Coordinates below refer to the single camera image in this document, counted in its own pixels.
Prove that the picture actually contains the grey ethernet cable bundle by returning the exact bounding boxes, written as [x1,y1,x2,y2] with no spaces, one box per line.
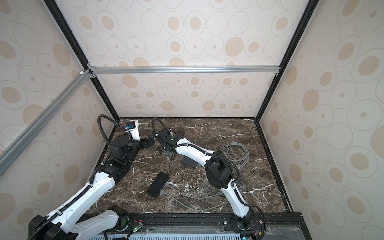
[220,140,250,169]

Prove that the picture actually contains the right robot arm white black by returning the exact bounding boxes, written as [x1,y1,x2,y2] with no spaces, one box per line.
[155,130,266,230]

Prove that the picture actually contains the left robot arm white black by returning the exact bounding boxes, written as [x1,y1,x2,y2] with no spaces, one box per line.
[28,115,154,240]

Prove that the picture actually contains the small circuit board with LEDs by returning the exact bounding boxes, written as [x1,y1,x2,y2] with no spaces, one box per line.
[127,220,144,238]

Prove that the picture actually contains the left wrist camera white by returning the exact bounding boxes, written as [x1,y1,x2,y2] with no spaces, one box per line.
[125,120,141,141]

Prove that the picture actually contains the square dark grey switch box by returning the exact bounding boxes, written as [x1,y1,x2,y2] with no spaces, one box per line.
[181,156,198,169]

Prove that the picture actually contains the horizontal aluminium rail back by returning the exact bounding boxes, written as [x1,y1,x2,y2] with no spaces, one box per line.
[90,66,281,75]

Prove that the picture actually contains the diagonal aluminium rail left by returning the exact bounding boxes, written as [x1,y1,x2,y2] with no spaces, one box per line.
[1,70,91,175]

